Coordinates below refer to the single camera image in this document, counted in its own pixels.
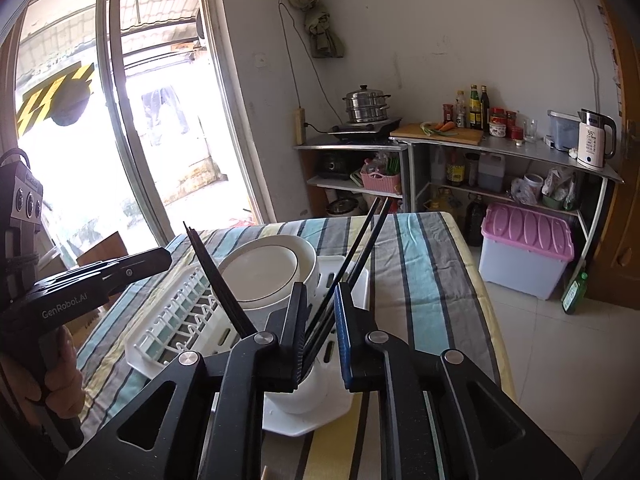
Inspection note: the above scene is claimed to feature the green plastic bottle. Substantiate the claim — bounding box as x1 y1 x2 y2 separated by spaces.
560 270 590 316

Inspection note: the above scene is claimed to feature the sliding glass door frame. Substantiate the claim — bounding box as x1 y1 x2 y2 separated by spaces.
0 0 271 261

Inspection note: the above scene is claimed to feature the white mug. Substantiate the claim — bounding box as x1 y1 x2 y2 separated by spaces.
523 173 545 204

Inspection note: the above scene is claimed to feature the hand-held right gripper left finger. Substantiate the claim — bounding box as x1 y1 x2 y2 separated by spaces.
57 282 308 480

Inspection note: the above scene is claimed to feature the black induction cooktop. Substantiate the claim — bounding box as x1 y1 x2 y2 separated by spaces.
327 117 404 142

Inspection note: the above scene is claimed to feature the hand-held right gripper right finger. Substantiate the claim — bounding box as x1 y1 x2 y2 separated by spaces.
334 282 583 480

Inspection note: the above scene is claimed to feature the hanging grey cloth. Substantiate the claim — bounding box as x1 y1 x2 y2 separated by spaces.
287 0 346 59

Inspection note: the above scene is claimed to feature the dark green glass bottle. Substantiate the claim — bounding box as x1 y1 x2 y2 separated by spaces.
468 84 482 130

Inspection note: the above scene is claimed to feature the crumpled plastic bag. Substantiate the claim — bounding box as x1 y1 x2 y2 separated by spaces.
542 167 576 199

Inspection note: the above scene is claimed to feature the steel steamer pot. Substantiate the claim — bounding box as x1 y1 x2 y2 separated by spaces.
342 85 392 125

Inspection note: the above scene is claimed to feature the wooden cutting board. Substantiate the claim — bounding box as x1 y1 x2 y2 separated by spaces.
389 122 485 146

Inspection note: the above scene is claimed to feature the white cup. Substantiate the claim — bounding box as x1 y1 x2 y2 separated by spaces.
262 305 351 414

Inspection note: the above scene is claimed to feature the person's left hand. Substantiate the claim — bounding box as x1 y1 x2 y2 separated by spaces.
0 329 85 429

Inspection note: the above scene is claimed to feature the metal kitchen shelf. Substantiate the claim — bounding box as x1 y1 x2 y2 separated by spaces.
293 129 626 262

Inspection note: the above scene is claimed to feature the blue water pitcher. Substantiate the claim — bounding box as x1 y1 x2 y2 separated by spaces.
546 109 584 152

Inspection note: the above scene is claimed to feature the pink plastic basket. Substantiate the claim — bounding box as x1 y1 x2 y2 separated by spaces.
359 160 403 195

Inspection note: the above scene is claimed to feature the striped tablecloth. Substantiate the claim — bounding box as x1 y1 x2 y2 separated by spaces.
75 211 517 480

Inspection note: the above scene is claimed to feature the wooden door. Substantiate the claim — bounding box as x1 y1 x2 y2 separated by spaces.
585 0 640 307

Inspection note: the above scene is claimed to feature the white electric kettle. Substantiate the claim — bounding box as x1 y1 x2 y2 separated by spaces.
576 108 617 170

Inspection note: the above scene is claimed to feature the brown wooden chair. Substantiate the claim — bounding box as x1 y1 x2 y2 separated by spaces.
75 230 129 267

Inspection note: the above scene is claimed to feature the white plastic dish rack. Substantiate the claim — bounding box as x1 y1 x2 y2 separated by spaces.
125 255 371 437

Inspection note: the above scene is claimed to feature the storage box pink lid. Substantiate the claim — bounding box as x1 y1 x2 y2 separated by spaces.
478 203 575 301

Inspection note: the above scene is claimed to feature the yellow black striped sign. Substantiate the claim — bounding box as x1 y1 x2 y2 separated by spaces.
15 62 96 136

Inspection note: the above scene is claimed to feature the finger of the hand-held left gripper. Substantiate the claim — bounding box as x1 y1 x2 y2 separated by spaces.
27 258 131 293
97 246 174 291

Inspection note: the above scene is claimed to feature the dark liquid plastic jug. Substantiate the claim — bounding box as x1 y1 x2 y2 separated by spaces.
477 152 505 193

